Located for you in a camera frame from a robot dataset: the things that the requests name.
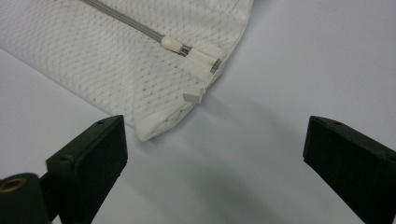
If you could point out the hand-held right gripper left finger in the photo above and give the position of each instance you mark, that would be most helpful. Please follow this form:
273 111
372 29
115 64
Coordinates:
93 161

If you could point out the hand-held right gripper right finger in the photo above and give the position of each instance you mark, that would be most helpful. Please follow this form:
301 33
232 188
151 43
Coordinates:
351 168

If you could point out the white mesh laundry bag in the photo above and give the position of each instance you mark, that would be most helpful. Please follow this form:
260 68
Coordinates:
93 56

